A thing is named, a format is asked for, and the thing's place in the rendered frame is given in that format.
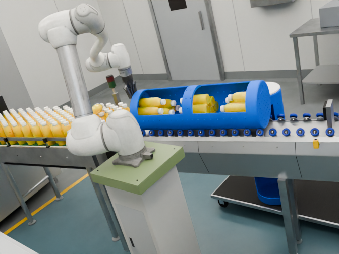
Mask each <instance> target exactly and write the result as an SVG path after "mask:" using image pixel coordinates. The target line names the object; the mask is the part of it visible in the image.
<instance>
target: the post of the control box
mask: <svg viewBox="0 0 339 254"><path fill-rule="evenodd" d="M88 158H89V160H90V163H91V166H92V168H93V170H95V169H96V168H97V167H98V166H100V165H99V163H98V160H97V157H96V155H93V156H88ZM99 186H100V189H101V191H102V194H103V197H104V199H105V202H106V204H107V207H108V209H109V212H110V215H111V217H112V220H113V222H114V225H115V227H116V230H117V232H118V235H119V238H120V240H121V243H122V245H123V248H124V251H129V248H128V245H127V243H126V240H125V237H124V235H123V232H122V229H121V227H120V224H119V222H118V219H117V216H116V214H115V211H114V208H113V206H112V203H111V201H110V198H109V196H108V193H107V190H106V188H105V185H103V184H99Z"/></svg>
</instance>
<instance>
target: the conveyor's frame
mask: <svg viewBox="0 0 339 254"><path fill-rule="evenodd" d="M115 154H116V152H114V151H109V152H106V153H102V154H98V155H96V157H97V160H98V163H99V165H101V164H102V163H104V162H105V161H106V160H108V159H109V158H111V157H112V156H113V155H115ZM0 165H1V167H2V169H3V171H4V173H5V175H6V177H7V179H8V181H9V183H10V185H11V187H12V189H13V191H14V193H15V195H16V197H17V199H18V201H19V203H20V205H21V207H22V209H23V211H24V213H25V215H26V217H27V219H28V221H29V223H28V225H33V224H35V223H36V220H34V219H33V217H32V215H31V213H30V211H29V209H28V207H27V205H26V203H25V201H24V199H23V198H25V197H26V196H27V195H28V194H30V193H31V192H32V191H33V190H35V189H36V188H37V187H38V186H40V185H41V184H42V183H43V182H45V181H46V180H47V179H48V180H49V182H50V184H51V186H52V189H53V191H54V193H55V195H56V201H60V200H62V199H63V196H61V194H60V192H59V190H58V188H57V185H56V183H55V181H54V179H53V176H52V174H51V172H50V170H49V167H53V168H69V169H85V170H87V172H88V175H89V177H90V180H91V182H92V185H93V188H94V190H95V193H96V195H97V198H98V200H99V203H100V205H101V208H102V210H103V213H104V215H105V218H106V220H107V223H108V225H109V228H110V231H111V233H112V236H113V238H112V241H113V242H117V241H119V240H120V238H119V235H118V232H117V230H116V227H115V225H114V222H113V220H112V217H111V215H110V212H109V209H108V207H107V204H106V202H105V199H104V197H103V194H102V191H101V189H100V186H99V184H98V183H95V182H93V180H92V178H91V175H90V172H92V171H93V168H92V166H91V163H90V160H89V158H88V156H77V155H74V154H72V153H71V152H70V151H69V150H68V148H67V146H50V147H49V148H46V146H20V145H10V146H9V147H7V145H0ZM7 165H22V166H38V167H43V168H44V171H45V173H46V175H47V176H46V177H45V178H43V179H42V180H41V181H40V182H38V183H37V184H36V185H35V186H33V187H32V188H31V189H29V190H28V191H27V192H25V193H24V194H23V195H21V193H20V191H19V189H18V187H17V185H16V183H15V181H14V179H13V177H12V175H11V173H10V171H9V169H8V166H7Z"/></svg>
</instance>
